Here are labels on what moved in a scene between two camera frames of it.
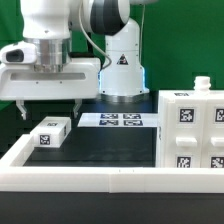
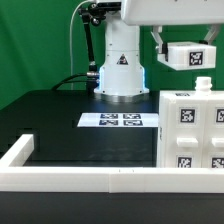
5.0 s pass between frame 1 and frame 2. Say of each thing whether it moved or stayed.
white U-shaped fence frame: stayed
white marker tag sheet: stayed
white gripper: moved
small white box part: moved
